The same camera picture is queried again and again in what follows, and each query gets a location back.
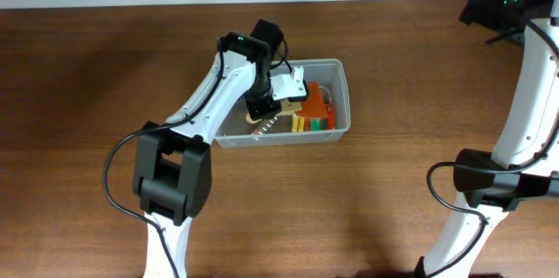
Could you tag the orange socket rail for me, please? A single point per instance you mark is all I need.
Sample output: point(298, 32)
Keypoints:
point(263, 126)

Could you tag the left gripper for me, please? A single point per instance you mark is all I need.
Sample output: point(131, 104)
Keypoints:
point(262, 107)

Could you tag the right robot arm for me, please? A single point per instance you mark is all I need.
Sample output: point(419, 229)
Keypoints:
point(481, 188)

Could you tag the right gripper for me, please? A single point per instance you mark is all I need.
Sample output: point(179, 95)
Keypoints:
point(476, 11)

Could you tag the red black cutting pliers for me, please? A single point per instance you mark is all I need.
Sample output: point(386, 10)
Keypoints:
point(331, 116)

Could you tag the clear plastic container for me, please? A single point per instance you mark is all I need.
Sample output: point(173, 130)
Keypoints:
point(237, 132)

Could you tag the clear case of coloured bits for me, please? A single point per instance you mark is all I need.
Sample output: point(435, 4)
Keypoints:
point(300, 124)

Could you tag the orange scraper wooden handle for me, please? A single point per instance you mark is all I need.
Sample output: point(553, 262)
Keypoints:
point(313, 107)

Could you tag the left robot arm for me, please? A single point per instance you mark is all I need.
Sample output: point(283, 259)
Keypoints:
point(172, 176)

